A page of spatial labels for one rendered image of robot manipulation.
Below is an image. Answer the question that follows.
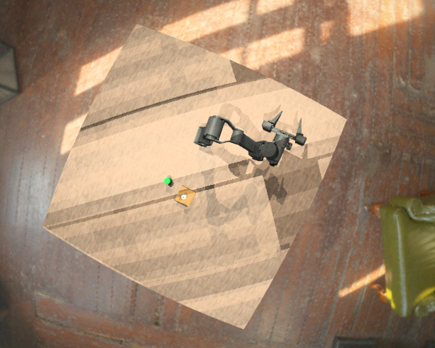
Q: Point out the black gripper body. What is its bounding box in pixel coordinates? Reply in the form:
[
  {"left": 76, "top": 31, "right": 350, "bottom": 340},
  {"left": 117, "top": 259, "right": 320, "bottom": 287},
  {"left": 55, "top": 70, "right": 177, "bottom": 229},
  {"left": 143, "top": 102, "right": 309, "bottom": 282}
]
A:
[{"left": 262, "top": 120, "right": 307, "bottom": 152}]

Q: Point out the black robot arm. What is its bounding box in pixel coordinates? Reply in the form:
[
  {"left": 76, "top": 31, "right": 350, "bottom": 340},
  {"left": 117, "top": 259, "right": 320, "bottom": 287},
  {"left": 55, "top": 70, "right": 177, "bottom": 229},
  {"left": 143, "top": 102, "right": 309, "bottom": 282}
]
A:
[{"left": 193, "top": 115, "right": 283, "bottom": 167}]

